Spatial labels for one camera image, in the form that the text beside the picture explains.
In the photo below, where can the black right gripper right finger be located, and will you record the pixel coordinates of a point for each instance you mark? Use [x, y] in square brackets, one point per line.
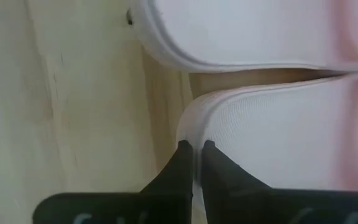
[244, 205]

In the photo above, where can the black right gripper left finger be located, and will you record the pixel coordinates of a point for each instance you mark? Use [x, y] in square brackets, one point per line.
[166, 202]

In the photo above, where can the pink foam slide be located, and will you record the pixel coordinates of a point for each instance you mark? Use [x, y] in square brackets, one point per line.
[244, 31]
[291, 130]

